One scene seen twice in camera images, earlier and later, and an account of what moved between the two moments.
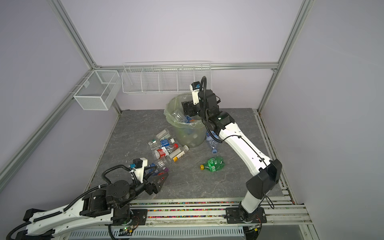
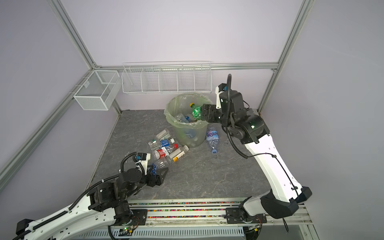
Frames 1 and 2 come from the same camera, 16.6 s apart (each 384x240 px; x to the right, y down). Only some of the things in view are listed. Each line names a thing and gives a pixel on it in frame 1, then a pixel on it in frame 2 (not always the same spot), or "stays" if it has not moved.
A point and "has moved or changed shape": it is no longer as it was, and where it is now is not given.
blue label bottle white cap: (178, 116) stays
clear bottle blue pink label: (212, 141) stays
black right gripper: (190, 107) → (210, 108)
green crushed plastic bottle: (215, 164) has moved or changed shape
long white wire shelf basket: (164, 76) stays
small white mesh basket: (99, 90) stays
